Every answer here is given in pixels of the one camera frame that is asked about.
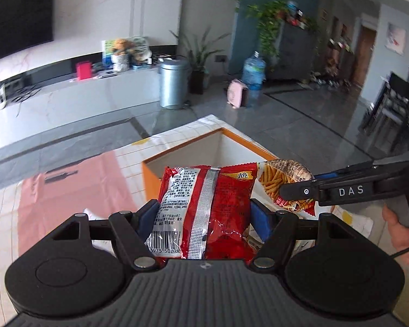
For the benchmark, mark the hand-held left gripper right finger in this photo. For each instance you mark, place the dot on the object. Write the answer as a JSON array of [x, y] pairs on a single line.
[[260, 218]]

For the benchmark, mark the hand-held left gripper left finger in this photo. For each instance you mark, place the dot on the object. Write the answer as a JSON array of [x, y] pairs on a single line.
[[148, 215]]

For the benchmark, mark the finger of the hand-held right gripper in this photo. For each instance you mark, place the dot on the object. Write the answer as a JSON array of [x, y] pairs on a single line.
[[351, 190], [327, 176]]

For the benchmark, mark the orange cardboard box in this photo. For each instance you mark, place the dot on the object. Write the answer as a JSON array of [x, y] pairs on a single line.
[[151, 184]]

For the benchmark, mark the red snack packet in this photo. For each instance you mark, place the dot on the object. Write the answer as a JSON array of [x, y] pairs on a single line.
[[225, 218]]

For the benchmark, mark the orange noodle stick packet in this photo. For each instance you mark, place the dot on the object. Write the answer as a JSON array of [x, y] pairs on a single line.
[[272, 177]]

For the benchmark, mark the person's right hand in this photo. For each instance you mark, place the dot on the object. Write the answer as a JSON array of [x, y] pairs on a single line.
[[402, 238]]

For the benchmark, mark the pink mat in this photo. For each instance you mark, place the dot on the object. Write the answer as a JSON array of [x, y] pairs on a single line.
[[71, 190]]

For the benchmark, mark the dark dining chair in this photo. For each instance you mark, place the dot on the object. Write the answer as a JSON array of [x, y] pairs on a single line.
[[392, 112]]

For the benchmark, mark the pink heater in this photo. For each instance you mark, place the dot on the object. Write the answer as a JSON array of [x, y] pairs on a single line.
[[237, 93]]

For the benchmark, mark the blue water bottle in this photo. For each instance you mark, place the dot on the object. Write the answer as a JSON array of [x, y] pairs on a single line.
[[254, 73]]

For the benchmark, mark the dark grey cabinet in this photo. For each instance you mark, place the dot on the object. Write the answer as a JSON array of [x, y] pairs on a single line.
[[293, 54]]

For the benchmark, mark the brown door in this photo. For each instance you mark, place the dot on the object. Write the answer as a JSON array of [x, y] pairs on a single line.
[[364, 54]]

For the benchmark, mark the metal trash can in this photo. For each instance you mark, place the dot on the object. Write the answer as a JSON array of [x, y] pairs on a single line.
[[173, 81]]

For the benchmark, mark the white television cabinet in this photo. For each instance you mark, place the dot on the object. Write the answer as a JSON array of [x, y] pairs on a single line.
[[71, 98]]

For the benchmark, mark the checked tablecloth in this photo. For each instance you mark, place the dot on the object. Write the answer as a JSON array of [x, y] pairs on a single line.
[[6, 218]]

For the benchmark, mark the potted plant in black pot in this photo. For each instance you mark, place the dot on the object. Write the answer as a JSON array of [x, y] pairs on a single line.
[[197, 75]]

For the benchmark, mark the red box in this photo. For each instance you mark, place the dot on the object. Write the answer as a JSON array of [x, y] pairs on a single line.
[[84, 71]]

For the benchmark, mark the teddy bear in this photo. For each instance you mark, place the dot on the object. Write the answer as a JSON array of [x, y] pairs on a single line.
[[120, 54]]

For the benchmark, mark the hanging vine plant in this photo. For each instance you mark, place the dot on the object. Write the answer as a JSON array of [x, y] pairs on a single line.
[[267, 20]]

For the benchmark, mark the round printed fan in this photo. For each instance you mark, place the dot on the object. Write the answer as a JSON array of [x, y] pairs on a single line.
[[139, 44]]

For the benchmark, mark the black television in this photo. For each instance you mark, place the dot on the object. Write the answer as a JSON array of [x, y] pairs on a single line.
[[17, 13]]

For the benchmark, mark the wall picture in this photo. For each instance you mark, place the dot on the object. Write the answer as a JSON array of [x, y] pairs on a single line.
[[395, 37]]

